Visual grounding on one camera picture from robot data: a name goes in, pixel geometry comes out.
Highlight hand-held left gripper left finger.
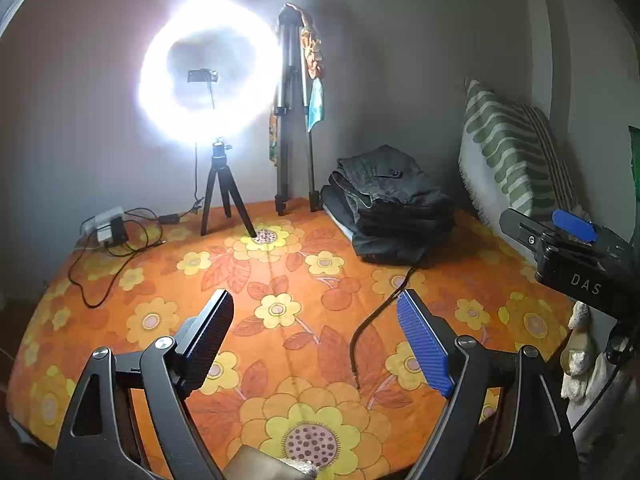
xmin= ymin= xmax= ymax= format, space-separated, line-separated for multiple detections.
xmin=52 ymin=289 xmax=236 ymax=480

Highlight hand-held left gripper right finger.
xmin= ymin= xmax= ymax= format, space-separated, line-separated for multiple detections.
xmin=396 ymin=288 xmax=581 ymax=480

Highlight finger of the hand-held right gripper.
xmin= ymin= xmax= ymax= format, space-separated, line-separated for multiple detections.
xmin=551 ymin=208 xmax=601 ymax=247
xmin=499 ymin=208 xmax=557 ymax=251

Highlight grey houndstooth pants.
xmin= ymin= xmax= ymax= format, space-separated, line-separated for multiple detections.
xmin=335 ymin=144 xmax=444 ymax=212

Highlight person's right forearm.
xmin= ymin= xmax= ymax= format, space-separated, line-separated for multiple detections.
xmin=570 ymin=355 xmax=640 ymax=456

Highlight black folded pants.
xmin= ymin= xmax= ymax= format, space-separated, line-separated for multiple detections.
xmin=350 ymin=219 xmax=454 ymax=267

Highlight person's right hand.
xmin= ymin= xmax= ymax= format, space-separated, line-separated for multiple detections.
xmin=559 ymin=300 xmax=608 ymax=403

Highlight thin striped pillow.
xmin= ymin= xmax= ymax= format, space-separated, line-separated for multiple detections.
xmin=517 ymin=103 xmax=592 ymax=223

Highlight green white striped pillow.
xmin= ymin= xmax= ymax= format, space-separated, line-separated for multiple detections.
xmin=458 ymin=78 xmax=561 ymax=227

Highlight orange floral bedsheet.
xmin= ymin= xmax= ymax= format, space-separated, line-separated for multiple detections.
xmin=7 ymin=198 xmax=577 ymax=480

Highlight white power strip with adapter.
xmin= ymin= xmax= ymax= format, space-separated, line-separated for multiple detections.
xmin=68 ymin=207 xmax=166 ymax=310

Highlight dark grey folded jeans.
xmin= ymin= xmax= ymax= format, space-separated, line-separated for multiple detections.
xmin=328 ymin=170 xmax=456 ymax=235

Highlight tan cloth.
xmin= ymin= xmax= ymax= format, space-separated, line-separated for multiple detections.
xmin=222 ymin=443 xmax=322 ymax=480

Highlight small black tripod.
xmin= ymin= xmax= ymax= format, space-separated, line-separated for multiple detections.
xmin=199 ymin=137 xmax=259 ymax=239

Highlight dark teal folded cloth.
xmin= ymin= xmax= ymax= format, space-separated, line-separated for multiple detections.
xmin=319 ymin=184 xmax=362 ymax=242

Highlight large grey tripod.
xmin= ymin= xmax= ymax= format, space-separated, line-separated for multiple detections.
xmin=273 ymin=2 xmax=322 ymax=217

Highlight blue face mask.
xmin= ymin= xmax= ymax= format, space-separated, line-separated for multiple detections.
xmin=307 ymin=78 xmax=326 ymax=134

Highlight black phone holder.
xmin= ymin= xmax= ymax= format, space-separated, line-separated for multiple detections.
xmin=187 ymin=67 xmax=220 ymax=86

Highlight yellow orange floral cloth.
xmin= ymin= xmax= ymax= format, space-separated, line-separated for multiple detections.
xmin=268 ymin=4 xmax=327 ymax=167

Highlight thick black cable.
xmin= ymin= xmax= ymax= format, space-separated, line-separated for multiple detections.
xmin=349 ymin=264 xmax=419 ymax=389

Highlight black ring light cable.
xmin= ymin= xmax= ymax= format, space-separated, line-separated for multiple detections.
xmin=124 ymin=94 xmax=217 ymax=227

